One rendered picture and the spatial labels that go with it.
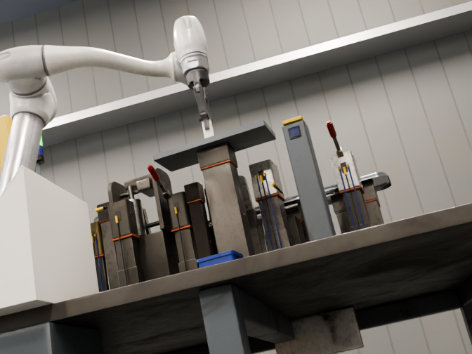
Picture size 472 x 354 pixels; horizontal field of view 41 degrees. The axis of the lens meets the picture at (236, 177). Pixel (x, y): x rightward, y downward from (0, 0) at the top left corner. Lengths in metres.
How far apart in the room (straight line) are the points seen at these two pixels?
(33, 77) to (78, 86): 2.75
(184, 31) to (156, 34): 2.76
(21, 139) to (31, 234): 0.70
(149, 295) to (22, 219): 0.34
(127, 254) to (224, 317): 0.68
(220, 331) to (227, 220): 0.52
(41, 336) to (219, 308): 0.41
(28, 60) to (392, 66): 2.87
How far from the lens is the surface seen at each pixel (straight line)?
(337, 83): 4.43
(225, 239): 1.87
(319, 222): 1.81
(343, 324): 2.58
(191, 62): 2.07
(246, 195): 2.13
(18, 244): 1.52
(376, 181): 2.20
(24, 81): 2.19
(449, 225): 1.41
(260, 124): 1.89
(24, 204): 1.54
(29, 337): 1.55
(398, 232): 1.40
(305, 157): 1.87
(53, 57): 2.15
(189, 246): 2.06
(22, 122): 2.20
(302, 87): 4.44
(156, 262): 2.07
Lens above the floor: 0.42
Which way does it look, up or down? 19 degrees up
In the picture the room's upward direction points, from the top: 12 degrees counter-clockwise
